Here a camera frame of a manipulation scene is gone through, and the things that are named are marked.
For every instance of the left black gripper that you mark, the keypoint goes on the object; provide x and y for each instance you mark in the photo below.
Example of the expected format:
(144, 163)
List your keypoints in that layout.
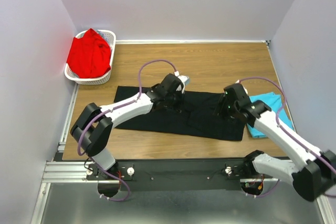
(179, 107)

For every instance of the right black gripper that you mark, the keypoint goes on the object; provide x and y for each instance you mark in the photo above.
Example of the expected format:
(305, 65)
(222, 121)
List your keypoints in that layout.
(222, 100)

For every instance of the black t shirt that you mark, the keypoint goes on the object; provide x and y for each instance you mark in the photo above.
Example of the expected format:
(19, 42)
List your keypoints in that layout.
(196, 118)

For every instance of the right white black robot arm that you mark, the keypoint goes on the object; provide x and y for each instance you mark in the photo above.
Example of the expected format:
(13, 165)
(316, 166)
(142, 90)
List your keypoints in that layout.
(310, 171)

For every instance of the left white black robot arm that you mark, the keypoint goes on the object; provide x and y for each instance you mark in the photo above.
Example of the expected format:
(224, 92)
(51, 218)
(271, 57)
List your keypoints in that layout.
(93, 127)

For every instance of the folded turquoise t shirt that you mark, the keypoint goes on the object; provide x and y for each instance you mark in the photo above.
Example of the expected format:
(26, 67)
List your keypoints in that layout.
(274, 102)

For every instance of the white plastic laundry basket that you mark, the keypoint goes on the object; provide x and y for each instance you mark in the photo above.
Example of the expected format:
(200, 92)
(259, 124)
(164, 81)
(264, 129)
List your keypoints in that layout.
(110, 37)

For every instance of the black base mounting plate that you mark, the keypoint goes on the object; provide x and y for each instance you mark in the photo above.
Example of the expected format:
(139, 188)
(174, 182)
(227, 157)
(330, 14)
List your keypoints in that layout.
(173, 174)

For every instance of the red t shirt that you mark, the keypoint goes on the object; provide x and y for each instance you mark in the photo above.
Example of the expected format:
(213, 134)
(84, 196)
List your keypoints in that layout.
(89, 56)

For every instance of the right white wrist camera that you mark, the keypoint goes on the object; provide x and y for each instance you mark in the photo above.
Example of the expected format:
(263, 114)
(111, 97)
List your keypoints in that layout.
(246, 91)

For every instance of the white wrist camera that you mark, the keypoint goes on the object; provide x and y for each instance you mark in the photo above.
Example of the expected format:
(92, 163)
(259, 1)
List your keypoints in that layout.
(246, 91)
(184, 81)

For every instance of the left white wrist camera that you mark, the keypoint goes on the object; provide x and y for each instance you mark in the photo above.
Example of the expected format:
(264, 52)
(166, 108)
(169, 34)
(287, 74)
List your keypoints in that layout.
(184, 81)

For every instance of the aluminium extrusion rail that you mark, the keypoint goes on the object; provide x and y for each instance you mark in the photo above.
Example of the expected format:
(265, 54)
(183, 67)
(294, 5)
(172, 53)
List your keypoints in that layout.
(63, 172)

